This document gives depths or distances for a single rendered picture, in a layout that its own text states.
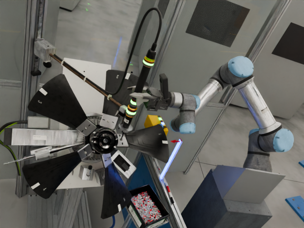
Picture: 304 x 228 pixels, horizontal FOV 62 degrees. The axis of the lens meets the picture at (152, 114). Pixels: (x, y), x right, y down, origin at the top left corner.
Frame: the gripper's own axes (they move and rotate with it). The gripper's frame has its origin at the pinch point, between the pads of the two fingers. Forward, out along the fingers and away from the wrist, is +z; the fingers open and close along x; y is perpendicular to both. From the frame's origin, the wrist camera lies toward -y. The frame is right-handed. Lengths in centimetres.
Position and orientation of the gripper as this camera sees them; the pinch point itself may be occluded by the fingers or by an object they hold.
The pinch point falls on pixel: (131, 90)
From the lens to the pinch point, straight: 108.1
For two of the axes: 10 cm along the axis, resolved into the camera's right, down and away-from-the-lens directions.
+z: -8.9, -0.8, -4.5
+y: -3.4, 7.8, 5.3
